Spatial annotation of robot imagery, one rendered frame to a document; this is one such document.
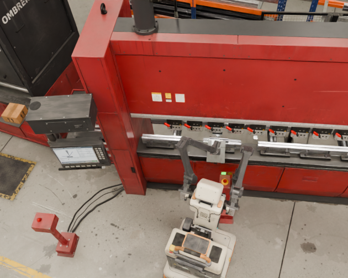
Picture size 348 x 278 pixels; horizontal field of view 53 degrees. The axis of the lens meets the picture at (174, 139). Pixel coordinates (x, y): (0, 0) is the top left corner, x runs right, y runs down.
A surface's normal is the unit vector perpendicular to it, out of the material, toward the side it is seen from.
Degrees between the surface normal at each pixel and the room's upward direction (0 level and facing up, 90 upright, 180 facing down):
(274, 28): 0
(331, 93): 90
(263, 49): 90
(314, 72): 90
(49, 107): 0
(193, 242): 0
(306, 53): 90
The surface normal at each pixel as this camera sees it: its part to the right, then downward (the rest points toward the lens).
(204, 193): -0.31, 0.19
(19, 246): -0.07, -0.57
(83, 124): 0.02, 0.82
